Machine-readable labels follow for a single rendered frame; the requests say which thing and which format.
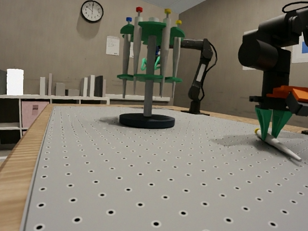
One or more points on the grey pipette with red button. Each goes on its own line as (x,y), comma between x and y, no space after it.
(137,42)

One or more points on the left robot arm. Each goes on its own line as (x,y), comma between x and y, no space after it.
(262,49)

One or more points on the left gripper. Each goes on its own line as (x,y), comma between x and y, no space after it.
(275,90)

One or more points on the grey pipette with yellow button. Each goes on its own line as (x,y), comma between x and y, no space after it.
(165,47)
(271,140)
(176,56)

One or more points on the grey pipette with blue button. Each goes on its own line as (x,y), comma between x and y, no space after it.
(126,54)

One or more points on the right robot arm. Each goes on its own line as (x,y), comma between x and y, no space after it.
(203,46)

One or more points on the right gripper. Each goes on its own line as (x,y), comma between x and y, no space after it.
(157,61)

